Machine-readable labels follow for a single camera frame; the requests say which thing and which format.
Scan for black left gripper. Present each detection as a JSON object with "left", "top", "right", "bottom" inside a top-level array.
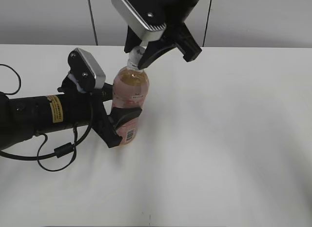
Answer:
[{"left": 58, "top": 77, "right": 142, "bottom": 148}]

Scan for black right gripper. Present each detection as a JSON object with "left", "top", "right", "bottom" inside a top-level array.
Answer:
[{"left": 124, "top": 0, "right": 202, "bottom": 69}]

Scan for white bottle cap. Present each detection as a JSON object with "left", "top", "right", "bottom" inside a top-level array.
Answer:
[{"left": 128, "top": 46, "right": 146, "bottom": 66}]

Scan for pink label tea bottle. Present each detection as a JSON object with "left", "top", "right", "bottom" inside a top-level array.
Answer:
[{"left": 112, "top": 65, "right": 149, "bottom": 145}]

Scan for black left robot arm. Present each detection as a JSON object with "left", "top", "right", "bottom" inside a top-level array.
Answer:
[{"left": 0, "top": 79, "right": 142, "bottom": 149}]

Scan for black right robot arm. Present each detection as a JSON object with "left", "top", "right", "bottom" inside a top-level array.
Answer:
[{"left": 125, "top": 0, "right": 202, "bottom": 68}]

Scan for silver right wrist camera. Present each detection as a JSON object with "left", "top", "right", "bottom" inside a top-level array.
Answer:
[{"left": 111, "top": 0, "right": 166, "bottom": 41}]

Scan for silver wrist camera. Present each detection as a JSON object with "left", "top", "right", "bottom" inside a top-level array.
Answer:
[
  {"left": 111, "top": 0, "right": 166, "bottom": 41},
  {"left": 67, "top": 47, "right": 106, "bottom": 93}
]

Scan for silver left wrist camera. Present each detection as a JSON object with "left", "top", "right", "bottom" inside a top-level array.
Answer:
[{"left": 67, "top": 47, "right": 106, "bottom": 93}]

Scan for black left camera cable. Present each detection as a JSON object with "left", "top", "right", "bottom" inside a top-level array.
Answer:
[{"left": 0, "top": 63, "right": 95, "bottom": 172}]

